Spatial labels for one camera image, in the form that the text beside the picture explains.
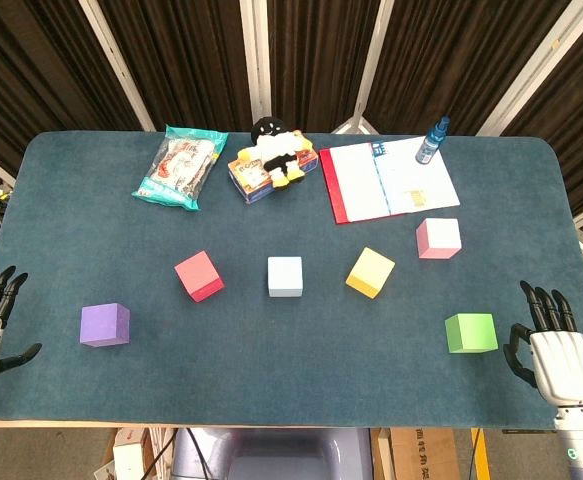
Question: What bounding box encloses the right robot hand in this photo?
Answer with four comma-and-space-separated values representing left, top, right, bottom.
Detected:
502, 280, 583, 407

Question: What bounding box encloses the pink foam cube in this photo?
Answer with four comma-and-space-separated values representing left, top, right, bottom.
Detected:
415, 217, 463, 260

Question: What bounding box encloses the white carton box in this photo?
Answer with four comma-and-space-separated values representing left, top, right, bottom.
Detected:
112, 428, 153, 480

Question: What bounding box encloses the red foam cube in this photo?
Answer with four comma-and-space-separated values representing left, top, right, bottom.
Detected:
173, 250, 226, 303

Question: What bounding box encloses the teal snack bag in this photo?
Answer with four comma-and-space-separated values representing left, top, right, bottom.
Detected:
131, 124, 230, 212

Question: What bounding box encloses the light blue foam cube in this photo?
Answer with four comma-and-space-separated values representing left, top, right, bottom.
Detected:
266, 256, 304, 299

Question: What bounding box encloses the purple foam cube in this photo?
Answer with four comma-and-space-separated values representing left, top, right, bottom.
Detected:
79, 302, 131, 348

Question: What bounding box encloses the yellow foam cube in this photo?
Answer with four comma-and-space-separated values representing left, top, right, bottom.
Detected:
345, 246, 396, 300

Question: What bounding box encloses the blue cardboard box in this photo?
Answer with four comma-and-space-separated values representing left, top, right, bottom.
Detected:
227, 129, 320, 205

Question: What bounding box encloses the green foam cube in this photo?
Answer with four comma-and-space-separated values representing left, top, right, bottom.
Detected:
444, 313, 499, 355

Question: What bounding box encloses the teal felt table mat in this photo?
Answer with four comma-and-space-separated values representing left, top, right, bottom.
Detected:
0, 130, 583, 430

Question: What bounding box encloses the brown cardboard box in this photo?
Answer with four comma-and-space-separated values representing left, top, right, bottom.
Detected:
388, 427, 460, 480

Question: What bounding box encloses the blue spray bottle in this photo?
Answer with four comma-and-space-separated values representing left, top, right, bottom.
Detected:
415, 116, 452, 165

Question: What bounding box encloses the open red folder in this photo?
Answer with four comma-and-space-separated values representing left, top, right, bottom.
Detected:
318, 135, 461, 225

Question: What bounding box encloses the penguin plush toy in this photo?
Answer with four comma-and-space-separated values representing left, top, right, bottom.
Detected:
236, 117, 314, 190

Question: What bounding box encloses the lavender robot torso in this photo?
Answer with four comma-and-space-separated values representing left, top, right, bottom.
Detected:
170, 427, 375, 480

